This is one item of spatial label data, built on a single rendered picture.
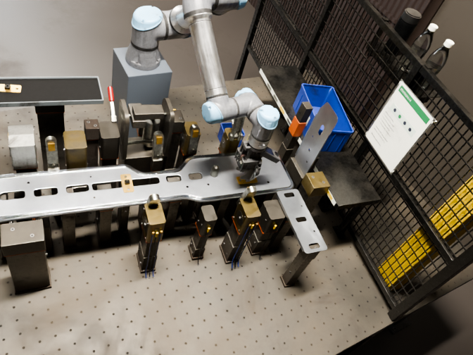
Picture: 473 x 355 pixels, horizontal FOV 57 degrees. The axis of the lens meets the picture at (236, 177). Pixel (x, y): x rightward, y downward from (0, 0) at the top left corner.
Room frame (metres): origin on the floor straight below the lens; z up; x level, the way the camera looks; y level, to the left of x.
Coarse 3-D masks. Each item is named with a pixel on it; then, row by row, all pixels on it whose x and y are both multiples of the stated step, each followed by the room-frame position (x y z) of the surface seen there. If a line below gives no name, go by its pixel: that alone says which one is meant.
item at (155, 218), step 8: (144, 208) 0.85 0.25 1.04; (152, 208) 0.86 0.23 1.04; (160, 208) 0.87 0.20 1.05; (144, 216) 0.84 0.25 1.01; (152, 216) 0.83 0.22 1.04; (160, 216) 0.84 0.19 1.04; (144, 224) 0.82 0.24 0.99; (152, 224) 0.80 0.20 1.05; (160, 224) 0.81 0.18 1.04; (144, 232) 0.82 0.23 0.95; (152, 232) 0.79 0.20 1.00; (160, 232) 0.81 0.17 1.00; (144, 240) 0.82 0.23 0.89; (152, 240) 0.80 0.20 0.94; (160, 240) 0.82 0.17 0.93; (144, 248) 0.81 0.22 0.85; (152, 248) 0.82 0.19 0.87; (144, 256) 0.80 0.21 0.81; (152, 256) 0.80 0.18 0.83; (144, 264) 0.80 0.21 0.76; (152, 264) 0.82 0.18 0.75; (144, 272) 0.80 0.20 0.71
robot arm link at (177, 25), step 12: (216, 0) 1.35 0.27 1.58; (228, 0) 1.38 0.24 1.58; (240, 0) 1.42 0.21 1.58; (168, 12) 1.61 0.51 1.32; (180, 12) 1.55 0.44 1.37; (216, 12) 1.42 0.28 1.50; (168, 24) 1.56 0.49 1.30; (180, 24) 1.55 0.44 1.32; (168, 36) 1.55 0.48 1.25; (180, 36) 1.58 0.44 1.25
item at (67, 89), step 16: (0, 80) 1.05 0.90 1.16; (16, 80) 1.08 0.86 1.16; (32, 80) 1.11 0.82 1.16; (48, 80) 1.14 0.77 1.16; (64, 80) 1.17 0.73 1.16; (80, 80) 1.20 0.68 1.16; (96, 80) 1.23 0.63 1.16; (0, 96) 0.98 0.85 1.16; (16, 96) 1.00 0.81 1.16; (32, 96) 1.03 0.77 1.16; (48, 96) 1.06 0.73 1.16; (64, 96) 1.09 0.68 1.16; (80, 96) 1.12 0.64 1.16; (96, 96) 1.15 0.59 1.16
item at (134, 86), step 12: (120, 48) 1.55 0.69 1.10; (120, 60) 1.48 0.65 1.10; (120, 72) 1.46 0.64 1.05; (132, 72) 1.43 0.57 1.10; (144, 72) 1.46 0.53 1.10; (156, 72) 1.49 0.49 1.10; (168, 72) 1.52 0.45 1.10; (120, 84) 1.45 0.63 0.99; (132, 84) 1.41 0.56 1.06; (144, 84) 1.45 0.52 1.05; (156, 84) 1.49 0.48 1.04; (168, 84) 1.53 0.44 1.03; (120, 96) 1.45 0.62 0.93; (132, 96) 1.41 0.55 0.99; (144, 96) 1.45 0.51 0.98; (156, 96) 1.49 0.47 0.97; (132, 132) 1.42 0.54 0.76
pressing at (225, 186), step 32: (192, 160) 1.18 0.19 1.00; (224, 160) 1.24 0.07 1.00; (0, 192) 0.73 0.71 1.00; (32, 192) 0.77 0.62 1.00; (64, 192) 0.82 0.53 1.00; (96, 192) 0.86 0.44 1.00; (128, 192) 0.91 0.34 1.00; (160, 192) 0.97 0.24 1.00; (192, 192) 1.02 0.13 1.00; (224, 192) 1.08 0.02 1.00
